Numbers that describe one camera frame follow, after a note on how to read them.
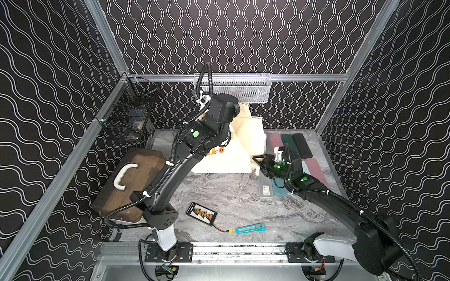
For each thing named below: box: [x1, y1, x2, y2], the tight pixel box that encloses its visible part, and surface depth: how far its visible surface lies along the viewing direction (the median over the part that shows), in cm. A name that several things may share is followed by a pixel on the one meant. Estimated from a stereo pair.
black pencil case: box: [292, 133, 313, 160], surface depth 112 cm
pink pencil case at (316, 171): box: [304, 157, 332, 190], surface depth 102 cm
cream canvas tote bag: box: [191, 103, 267, 177], surface depth 71 cm
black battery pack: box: [185, 201, 218, 226], surface depth 85 cm
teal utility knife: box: [234, 222, 267, 234], surface depth 83 cm
